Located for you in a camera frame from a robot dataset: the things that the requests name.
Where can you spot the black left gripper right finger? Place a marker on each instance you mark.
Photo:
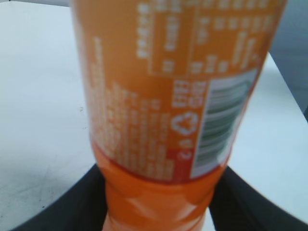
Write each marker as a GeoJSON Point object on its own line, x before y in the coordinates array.
{"type": "Point", "coordinates": [236, 206]}

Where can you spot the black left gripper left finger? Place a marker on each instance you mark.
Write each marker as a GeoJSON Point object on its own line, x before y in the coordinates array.
{"type": "Point", "coordinates": [82, 208]}

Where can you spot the orange soda bottle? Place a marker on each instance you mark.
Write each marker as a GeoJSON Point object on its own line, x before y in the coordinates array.
{"type": "Point", "coordinates": [167, 83]}

